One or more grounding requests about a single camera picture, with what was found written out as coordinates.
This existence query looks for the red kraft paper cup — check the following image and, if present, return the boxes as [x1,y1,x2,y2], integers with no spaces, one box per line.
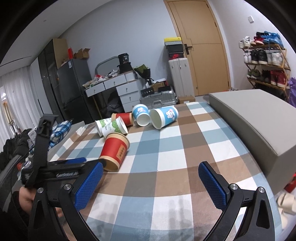
[99,133,130,172]

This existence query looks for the green white cup rear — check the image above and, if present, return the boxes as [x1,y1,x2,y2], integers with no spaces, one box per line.
[95,118,111,137]

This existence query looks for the green white cup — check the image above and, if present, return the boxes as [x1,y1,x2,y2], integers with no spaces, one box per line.
[95,118,111,137]
[102,117,128,138]

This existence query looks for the green white cup front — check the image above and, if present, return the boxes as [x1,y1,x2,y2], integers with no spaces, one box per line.
[102,117,128,138]

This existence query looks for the blue cup left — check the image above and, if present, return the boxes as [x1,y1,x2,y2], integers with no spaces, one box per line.
[132,104,151,126]

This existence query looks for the blue cup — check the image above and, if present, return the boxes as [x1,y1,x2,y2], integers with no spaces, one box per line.
[149,106,179,130]
[132,104,151,126]

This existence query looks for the blue cup right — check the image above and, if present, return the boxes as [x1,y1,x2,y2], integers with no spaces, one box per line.
[149,106,179,130]

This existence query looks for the person's left hand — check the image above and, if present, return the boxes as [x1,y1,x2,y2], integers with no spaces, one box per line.
[18,187,37,214]

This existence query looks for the blue plaid folded bedding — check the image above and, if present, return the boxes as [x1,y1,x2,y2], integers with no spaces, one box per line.
[49,120,72,149]

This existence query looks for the dark grey refrigerator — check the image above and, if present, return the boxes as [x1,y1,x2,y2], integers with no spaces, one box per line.
[57,59,99,124]

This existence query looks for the checkered plaid blanket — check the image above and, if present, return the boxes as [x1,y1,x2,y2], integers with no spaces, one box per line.
[47,101,284,241]

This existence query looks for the white drawer desk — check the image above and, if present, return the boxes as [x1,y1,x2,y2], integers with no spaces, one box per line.
[85,71,144,113]

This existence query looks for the black hat box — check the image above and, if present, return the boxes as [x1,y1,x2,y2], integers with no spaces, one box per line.
[117,53,133,74]

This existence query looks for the silver suitcase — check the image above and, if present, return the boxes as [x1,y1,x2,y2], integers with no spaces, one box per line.
[140,90,177,109]

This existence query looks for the black flower bouquet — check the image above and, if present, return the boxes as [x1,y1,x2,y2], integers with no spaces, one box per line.
[134,64,153,86]

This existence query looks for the purple bag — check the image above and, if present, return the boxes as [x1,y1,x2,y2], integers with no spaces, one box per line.
[287,77,296,108]

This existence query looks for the white narrow cabinet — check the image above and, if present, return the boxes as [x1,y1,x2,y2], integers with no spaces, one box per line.
[169,58,194,97]

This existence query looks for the wooden shoe rack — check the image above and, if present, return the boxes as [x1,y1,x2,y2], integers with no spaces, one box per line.
[240,44,291,101]

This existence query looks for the stacked shoe boxes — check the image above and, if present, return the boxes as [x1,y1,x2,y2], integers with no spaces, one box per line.
[164,37,184,60]

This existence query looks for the wooden door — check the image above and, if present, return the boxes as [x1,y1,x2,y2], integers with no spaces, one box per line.
[164,1,231,95]

